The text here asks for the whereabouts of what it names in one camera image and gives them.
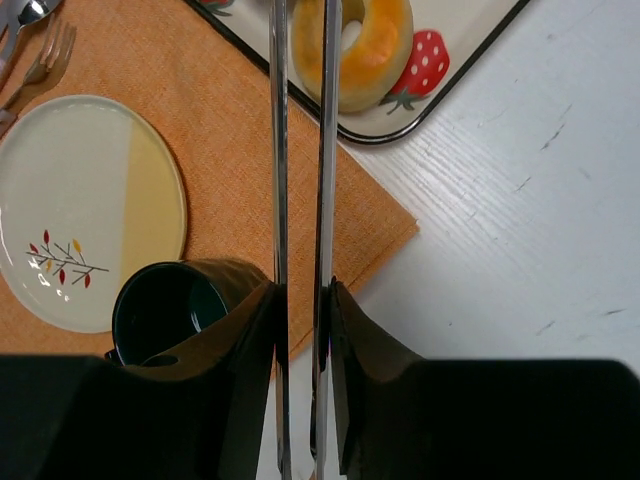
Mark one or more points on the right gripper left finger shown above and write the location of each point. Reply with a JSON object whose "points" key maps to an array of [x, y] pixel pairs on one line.
{"points": [[195, 411]]}

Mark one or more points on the orange cloth placemat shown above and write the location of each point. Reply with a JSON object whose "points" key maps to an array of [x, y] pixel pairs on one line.
{"points": [[211, 105]]}

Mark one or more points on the dark green mug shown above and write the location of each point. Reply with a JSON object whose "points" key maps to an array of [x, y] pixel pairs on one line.
{"points": [[165, 303]]}

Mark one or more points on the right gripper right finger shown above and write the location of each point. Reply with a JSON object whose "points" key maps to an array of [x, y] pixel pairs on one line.
{"points": [[401, 416]]}

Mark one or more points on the strawberry pattern tray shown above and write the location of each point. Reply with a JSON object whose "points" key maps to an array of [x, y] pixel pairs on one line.
{"points": [[450, 36]]}

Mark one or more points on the pink handled spoon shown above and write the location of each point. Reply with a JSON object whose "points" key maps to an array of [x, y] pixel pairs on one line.
{"points": [[17, 15]]}

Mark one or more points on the cream two-tone plate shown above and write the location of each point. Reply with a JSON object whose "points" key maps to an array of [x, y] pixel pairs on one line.
{"points": [[90, 194]]}

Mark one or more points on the metal tongs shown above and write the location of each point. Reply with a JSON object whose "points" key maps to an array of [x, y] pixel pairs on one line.
{"points": [[325, 205]]}

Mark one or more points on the pale bagel bread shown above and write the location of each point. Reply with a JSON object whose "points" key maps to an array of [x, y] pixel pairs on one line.
{"points": [[371, 65]]}

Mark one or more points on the pink handled fork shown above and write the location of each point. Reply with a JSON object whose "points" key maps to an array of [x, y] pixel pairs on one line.
{"points": [[46, 71]]}

